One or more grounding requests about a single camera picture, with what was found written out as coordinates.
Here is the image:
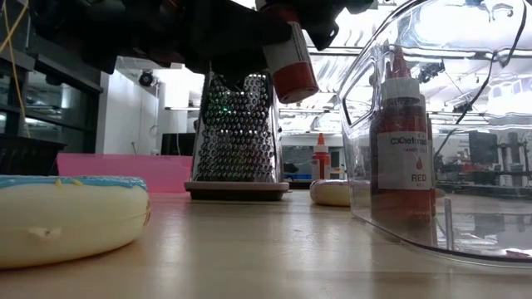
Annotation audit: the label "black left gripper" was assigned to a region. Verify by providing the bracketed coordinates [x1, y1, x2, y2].
[181, 2, 293, 87]

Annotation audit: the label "orange-red food colouring bottle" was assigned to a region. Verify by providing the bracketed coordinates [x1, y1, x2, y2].
[311, 132, 333, 182]

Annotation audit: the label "pink frosted toy donut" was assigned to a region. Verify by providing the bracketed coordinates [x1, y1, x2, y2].
[308, 179, 371, 208]

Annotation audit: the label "blue frosted toy donut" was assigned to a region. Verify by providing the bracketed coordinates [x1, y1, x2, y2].
[0, 174, 151, 270]

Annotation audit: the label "ceiling light strip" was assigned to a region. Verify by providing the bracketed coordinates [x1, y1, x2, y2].
[309, 47, 367, 56]

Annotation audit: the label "pink steel box grater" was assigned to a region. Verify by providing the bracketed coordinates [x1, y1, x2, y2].
[185, 70, 291, 203]

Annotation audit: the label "black monitor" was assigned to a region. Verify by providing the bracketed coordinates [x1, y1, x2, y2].
[160, 132, 196, 157]

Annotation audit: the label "pink plastic tray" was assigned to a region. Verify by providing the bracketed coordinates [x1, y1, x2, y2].
[57, 152, 195, 194]

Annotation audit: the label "clear plastic container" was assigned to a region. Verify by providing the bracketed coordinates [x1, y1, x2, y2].
[338, 0, 532, 265]

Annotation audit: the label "black slotted plastic basket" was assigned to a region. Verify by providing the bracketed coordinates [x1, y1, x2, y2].
[0, 133, 68, 178]

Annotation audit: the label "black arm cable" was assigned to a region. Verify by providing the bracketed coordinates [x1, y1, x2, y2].
[434, 0, 529, 157]

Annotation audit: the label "yellow extension cable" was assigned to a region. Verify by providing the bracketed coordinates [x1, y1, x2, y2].
[0, 2, 30, 54]
[2, 0, 32, 139]

